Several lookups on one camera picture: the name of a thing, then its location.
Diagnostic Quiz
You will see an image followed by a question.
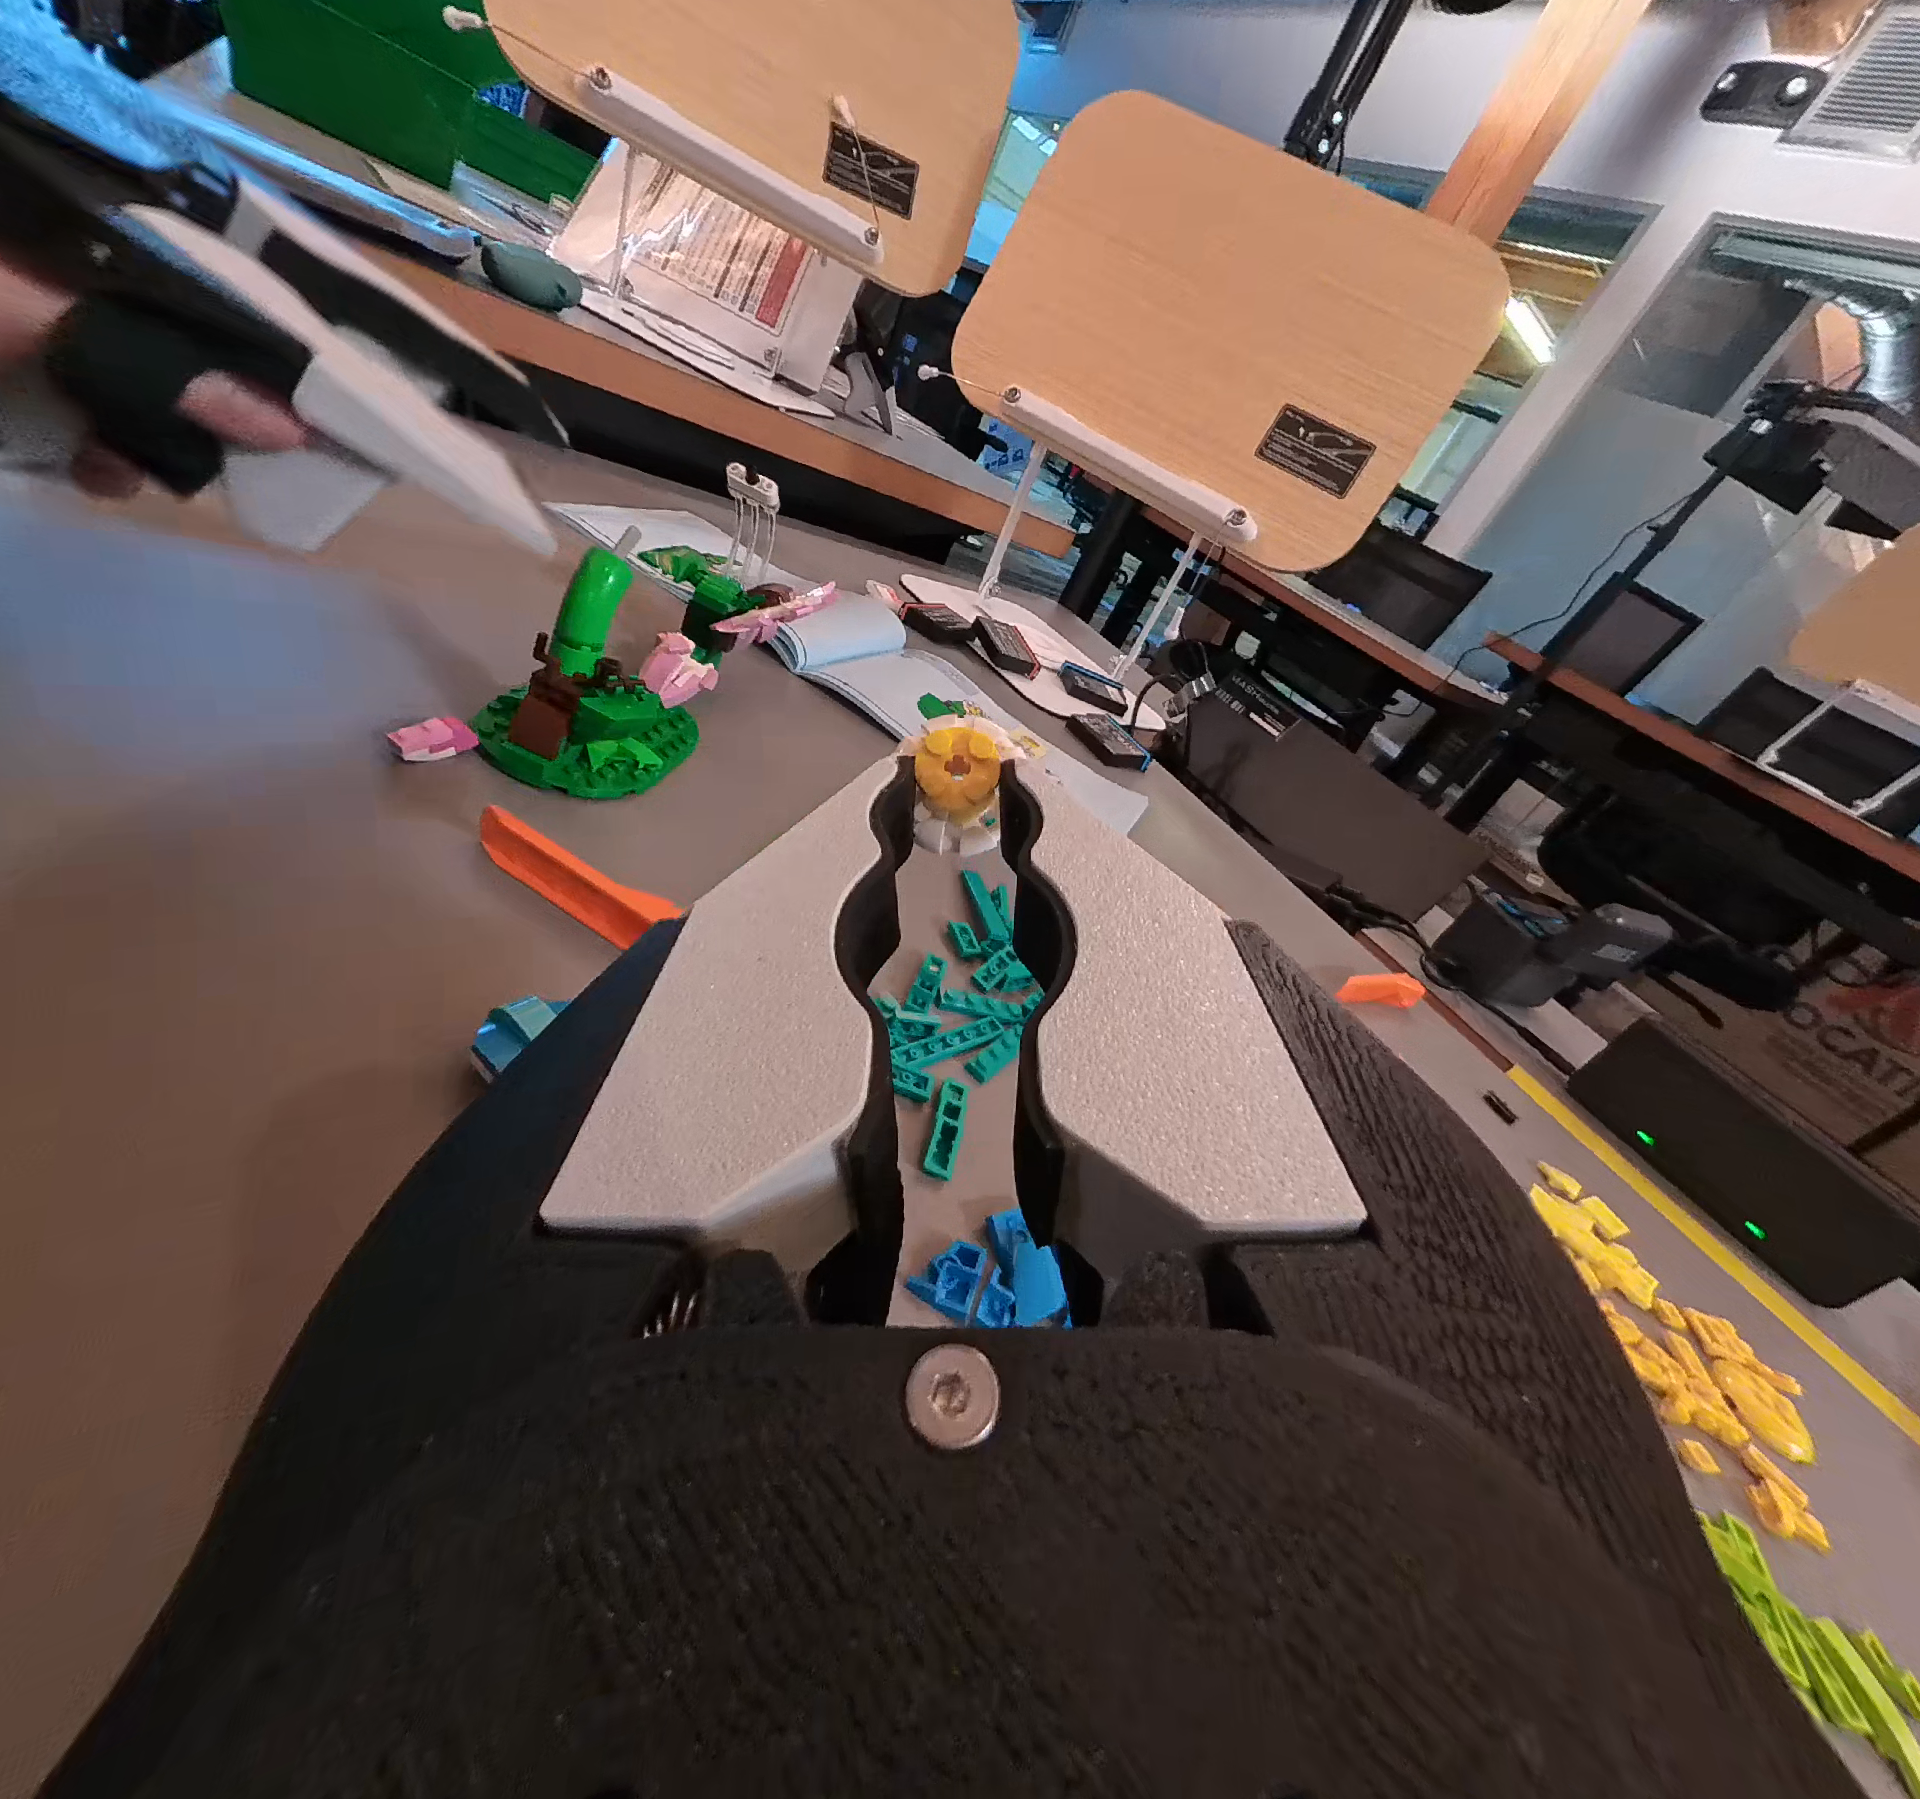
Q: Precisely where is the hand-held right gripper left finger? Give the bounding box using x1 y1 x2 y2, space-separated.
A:
537 757 925 1324

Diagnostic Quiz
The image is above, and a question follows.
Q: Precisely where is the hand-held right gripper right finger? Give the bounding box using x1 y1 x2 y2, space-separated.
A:
994 776 1370 1327

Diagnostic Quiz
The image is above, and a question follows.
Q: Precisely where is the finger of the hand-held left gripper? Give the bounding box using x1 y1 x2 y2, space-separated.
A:
127 202 562 558
225 182 570 448

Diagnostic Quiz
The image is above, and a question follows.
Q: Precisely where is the round green lego stem model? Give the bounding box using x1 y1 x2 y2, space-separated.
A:
473 546 726 800

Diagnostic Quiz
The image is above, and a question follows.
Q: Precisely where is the yellow white lego daisy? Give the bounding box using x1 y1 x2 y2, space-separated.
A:
903 718 1024 861

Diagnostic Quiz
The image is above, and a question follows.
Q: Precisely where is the lego instruction booklet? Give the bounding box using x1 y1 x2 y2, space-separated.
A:
544 498 1153 841

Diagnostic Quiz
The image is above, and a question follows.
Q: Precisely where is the blue round lego assembly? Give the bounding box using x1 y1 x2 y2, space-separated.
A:
467 996 575 1084

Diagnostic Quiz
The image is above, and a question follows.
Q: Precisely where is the pile of teal lego plates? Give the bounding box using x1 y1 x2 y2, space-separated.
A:
866 866 1047 1181

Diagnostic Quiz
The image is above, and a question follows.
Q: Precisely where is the pile of blue lego pieces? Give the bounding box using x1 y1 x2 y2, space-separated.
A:
902 1206 1073 1329

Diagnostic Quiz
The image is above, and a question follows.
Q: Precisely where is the pile of yellow lego pieces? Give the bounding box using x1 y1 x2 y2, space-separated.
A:
1527 1158 1839 1555

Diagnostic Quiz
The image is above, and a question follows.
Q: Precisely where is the pile of lime lego pieces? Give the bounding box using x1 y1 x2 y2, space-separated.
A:
1698 1508 1920 1788

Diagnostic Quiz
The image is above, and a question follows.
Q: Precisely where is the person's left hand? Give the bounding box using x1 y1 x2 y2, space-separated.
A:
0 262 309 498

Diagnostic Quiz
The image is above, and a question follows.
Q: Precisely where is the dark teal computer mouse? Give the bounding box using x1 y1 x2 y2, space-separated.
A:
479 239 587 316

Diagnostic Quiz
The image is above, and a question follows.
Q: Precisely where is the green plastic board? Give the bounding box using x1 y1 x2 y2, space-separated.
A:
215 0 604 205

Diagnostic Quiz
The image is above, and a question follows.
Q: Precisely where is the orange brick separator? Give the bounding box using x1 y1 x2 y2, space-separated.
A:
479 804 687 952

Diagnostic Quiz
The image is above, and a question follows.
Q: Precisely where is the black carrying case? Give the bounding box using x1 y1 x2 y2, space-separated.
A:
1183 670 1489 919

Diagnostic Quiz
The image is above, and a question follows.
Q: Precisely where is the clear acrylic sign holder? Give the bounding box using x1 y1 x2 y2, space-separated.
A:
547 146 868 402

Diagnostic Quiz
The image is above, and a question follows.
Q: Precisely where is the black battery charger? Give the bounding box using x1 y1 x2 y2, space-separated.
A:
1430 895 1678 1009

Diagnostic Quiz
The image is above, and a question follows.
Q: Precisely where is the brown top office desk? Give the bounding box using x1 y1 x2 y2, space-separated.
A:
1132 501 1509 841
141 36 1084 563
1481 634 1920 962

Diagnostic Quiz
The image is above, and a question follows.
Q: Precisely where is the black mesh office chair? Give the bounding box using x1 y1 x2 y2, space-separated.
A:
1302 522 1495 656

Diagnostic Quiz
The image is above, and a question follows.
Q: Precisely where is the black power box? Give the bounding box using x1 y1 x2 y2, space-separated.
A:
1565 1015 1920 1308

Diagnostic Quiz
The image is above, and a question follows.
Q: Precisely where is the stack of cardboard boxes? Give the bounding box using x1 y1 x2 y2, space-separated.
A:
1688 952 1920 1164

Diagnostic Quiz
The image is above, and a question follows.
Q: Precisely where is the white tray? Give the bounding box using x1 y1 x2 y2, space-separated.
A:
898 89 1515 731

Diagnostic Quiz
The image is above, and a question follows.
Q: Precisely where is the white vent grille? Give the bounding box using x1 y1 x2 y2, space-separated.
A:
1783 0 1920 161

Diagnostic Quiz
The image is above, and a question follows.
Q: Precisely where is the black camera tripod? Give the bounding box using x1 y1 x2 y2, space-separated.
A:
1441 378 1920 841

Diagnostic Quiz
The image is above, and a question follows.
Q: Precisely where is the wooden support post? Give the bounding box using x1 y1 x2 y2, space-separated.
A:
1422 0 1741 245

